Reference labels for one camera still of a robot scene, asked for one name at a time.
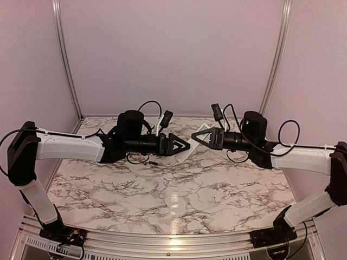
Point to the white remote control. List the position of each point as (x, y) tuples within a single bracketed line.
[(181, 157)]

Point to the left aluminium frame post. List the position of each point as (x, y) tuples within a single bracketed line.
[(65, 60)]

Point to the gold black battery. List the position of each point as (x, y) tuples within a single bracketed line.
[(150, 163)]

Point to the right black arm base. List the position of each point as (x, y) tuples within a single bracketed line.
[(280, 232)]

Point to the front aluminium rail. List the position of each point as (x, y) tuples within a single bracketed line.
[(117, 245)]

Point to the right aluminium frame post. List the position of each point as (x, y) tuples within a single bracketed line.
[(279, 50)]

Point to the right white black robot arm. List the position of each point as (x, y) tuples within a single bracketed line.
[(330, 161)]

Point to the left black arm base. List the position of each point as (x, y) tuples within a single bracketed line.
[(64, 234)]

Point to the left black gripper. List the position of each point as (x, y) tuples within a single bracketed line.
[(166, 144)]

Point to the aluminium frame post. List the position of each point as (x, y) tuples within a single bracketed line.
[(279, 50), (65, 60)]

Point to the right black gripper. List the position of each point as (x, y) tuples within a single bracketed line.
[(219, 131)]

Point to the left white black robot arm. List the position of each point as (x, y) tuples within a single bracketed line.
[(132, 134)]

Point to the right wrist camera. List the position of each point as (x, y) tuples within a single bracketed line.
[(217, 114)]

